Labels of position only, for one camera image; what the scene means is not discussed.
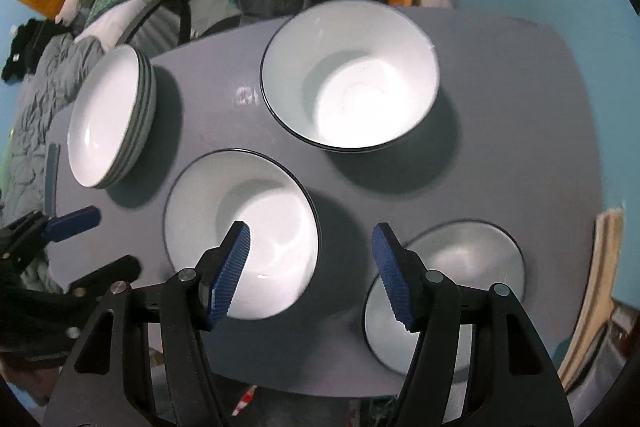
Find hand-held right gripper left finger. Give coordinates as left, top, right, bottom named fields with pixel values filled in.
left=42, top=221, right=251, bottom=427

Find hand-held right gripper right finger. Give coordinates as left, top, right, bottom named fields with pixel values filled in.
left=371, top=222, right=576, bottom=427

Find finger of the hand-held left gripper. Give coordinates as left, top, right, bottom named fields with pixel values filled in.
left=0, top=206, right=102, bottom=258
left=65, top=255, right=141, bottom=297

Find white black-rimmed bowl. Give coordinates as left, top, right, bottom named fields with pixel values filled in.
left=260, top=0, right=442, bottom=152
left=163, top=148, right=321, bottom=321
left=361, top=219, right=527, bottom=375

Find black smartphone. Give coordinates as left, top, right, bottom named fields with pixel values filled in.
left=44, top=143, right=62, bottom=215

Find red printed packet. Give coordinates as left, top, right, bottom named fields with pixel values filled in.
left=232, top=387, right=258, bottom=418

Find grey duvet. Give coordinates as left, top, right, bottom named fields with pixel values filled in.
left=0, top=32, right=106, bottom=228

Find black clothes pile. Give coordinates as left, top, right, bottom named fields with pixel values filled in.
left=0, top=19, right=48, bottom=82

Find wooden boards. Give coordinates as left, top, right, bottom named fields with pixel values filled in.
left=557, top=207, right=628, bottom=393

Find bed with white sheet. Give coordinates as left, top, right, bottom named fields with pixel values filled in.
left=75, top=0, right=166, bottom=52

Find grey plastic sheet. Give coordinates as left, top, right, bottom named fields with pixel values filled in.
left=565, top=297, right=631, bottom=408

